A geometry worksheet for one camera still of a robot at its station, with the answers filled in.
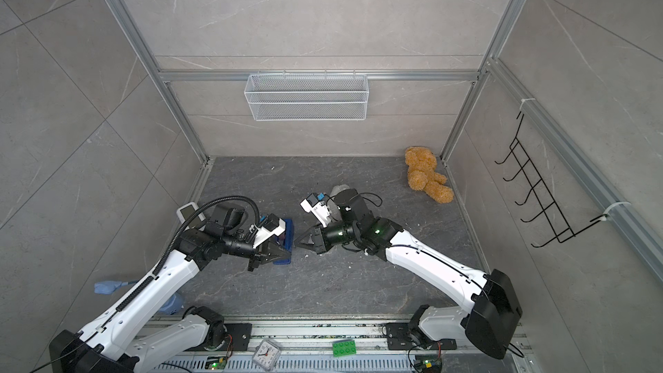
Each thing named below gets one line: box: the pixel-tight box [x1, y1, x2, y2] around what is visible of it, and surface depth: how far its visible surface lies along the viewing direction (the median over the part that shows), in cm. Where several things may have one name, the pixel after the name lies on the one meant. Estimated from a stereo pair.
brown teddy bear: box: [404, 145, 455, 204], surface depth 106 cm
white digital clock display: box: [176, 202, 206, 231], surface depth 97 cm
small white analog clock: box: [252, 338, 282, 372], surface depth 70 cm
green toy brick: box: [332, 340, 357, 358], surface depth 70 cm
